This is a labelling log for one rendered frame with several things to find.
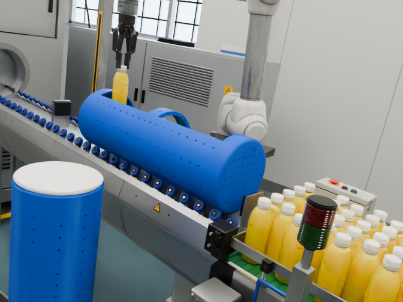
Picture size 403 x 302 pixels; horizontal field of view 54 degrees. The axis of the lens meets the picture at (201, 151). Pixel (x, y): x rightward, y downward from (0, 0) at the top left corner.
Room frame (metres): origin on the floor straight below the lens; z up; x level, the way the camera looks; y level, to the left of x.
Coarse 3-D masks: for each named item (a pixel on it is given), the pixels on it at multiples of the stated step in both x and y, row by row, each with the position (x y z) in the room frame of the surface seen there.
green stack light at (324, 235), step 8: (304, 224) 0.75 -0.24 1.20; (304, 232) 0.75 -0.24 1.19; (312, 232) 0.74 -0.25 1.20; (320, 232) 0.74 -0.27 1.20; (328, 232) 0.74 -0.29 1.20; (304, 240) 0.75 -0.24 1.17; (312, 240) 0.74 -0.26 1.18; (320, 240) 0.74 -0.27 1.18; (328, 240) 0.75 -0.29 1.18; (312, 248) 0.74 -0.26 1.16; (320, 248) 0.74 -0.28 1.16
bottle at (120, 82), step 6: (120, 72) 1.80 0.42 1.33; (114, 78) 1.79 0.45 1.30; (120, 78) 1.78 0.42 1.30; (126, 78) 1.79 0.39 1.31; (114, 84) 1.79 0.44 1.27; (120, 84) 1.78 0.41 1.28; (126, 84) 1.79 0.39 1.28; (114, 90) 1.78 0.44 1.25; (120, 90) 1.78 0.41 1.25; (126, 90) 1.80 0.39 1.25; (114, 96) 1.78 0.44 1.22; (120, 96) 1.78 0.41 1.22; (126, 96) 1.80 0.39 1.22; (126, 102) 1.81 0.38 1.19
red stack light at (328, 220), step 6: (306, 204) 0.76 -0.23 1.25; (306, 210) 0.76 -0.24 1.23; (312, 210) 0.74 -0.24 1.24; (318, 210) 0.74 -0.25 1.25; (324, 210) 0.74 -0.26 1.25; (330, 210) 0.74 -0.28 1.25; (336, 210) 0.75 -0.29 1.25; (306, 216) 0.75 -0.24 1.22; (312, 216) 0.74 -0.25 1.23; (318, 216) 0.74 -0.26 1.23; (324, 216) 0.74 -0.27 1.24; (330, 216) 0.74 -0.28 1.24; (306, 222) 0.75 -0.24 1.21; (312, 222) 0.74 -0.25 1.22; (318, 222) 0.74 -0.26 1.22; (324, 222) 0.74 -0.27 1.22; (330, 222) 0.74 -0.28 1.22; (324, 228) 0.74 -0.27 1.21
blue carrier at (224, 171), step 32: (96, 96) 1.79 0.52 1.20; (96, 128) 1.68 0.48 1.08; (128, 128) 1.55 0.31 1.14; (160, 128) 1.46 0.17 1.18; (128, 160) 1.57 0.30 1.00; (160, 160) 1.40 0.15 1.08; (192, 160) 1.30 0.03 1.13; (224, 160) 1.24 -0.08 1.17; (256, 160) 1.37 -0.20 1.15; (192, 192) 1.32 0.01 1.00; (224, 192) 1.25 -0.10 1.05
